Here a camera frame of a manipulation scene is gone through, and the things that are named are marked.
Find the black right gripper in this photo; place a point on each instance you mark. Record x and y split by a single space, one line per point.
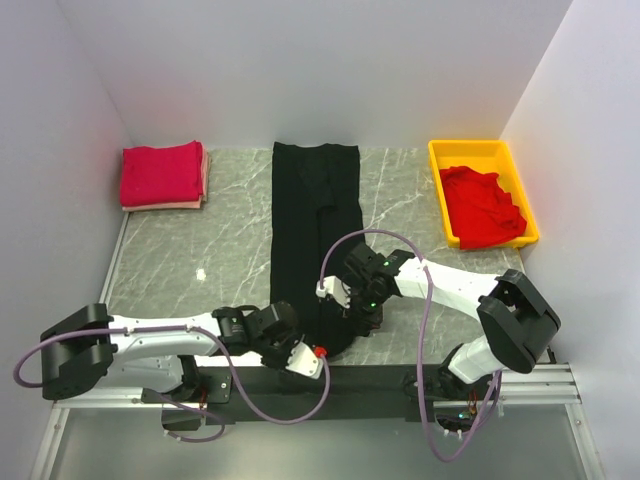
362 322

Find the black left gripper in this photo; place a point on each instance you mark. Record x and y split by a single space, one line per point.
282 363

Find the black t shirt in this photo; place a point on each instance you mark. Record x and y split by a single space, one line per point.
315 202

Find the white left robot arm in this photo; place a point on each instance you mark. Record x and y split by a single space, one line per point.
94 349

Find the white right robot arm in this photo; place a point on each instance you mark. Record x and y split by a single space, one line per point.
518 324

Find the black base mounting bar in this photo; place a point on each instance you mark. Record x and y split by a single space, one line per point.
320 395

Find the red t shirt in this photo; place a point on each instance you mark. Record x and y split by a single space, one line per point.
481 213

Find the yellow plastic bin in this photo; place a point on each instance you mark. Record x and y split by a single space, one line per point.
483 156

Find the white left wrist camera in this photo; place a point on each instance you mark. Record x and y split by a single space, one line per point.
304 361

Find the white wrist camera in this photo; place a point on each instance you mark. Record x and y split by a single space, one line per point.
304 361
332 287

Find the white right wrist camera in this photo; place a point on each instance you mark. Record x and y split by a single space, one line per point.
332 287

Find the aluminium frame rail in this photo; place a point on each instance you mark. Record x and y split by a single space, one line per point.
369 428

